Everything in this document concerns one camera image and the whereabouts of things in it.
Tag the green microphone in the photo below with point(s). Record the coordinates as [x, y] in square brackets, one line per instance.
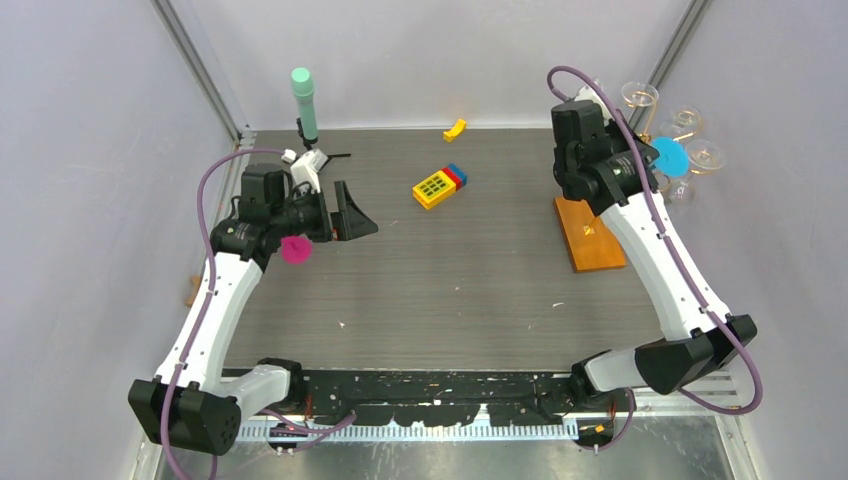
[303, 89]

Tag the yellow curved block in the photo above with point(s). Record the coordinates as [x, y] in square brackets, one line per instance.
[455, 131]

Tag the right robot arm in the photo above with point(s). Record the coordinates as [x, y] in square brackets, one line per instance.
[594, 164]

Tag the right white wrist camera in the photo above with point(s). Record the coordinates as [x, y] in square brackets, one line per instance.
[588, 93]

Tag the yellow toy calculator block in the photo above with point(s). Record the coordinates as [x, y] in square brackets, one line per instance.
[433, 190]

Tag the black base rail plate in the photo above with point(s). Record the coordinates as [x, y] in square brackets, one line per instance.
[434, 398]

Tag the gold wine glass rack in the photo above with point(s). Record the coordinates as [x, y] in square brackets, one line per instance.
[664, 182]

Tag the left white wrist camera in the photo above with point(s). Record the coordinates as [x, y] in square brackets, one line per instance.
[305, 169]

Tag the clear wine glass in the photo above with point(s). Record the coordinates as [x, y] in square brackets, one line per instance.
[683, 124]
[705, 157]
[642, 98]

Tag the clear wine glass far right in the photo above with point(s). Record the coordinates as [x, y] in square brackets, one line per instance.
[705, 157]

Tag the red toy block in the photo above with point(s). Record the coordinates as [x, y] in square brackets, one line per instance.
[449, 174]

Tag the blue plastic wine glass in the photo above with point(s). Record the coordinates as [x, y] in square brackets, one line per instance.
[672, 160]

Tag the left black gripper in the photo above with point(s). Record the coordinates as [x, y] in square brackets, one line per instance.
[350, 222]

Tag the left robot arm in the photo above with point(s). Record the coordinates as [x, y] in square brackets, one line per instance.
[187, 404]

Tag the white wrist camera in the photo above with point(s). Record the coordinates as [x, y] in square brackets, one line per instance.
[588, 93]
[305, 169]

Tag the blue toy block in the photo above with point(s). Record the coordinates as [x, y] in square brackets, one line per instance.
[459, 174]

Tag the clear wine glass top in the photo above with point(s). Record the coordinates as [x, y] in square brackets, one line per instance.
[642, 98]

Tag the wooden rack base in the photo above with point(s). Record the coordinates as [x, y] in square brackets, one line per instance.
[591, 245]

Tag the pink plastic wine glass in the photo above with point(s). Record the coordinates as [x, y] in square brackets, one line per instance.
[296, 249]

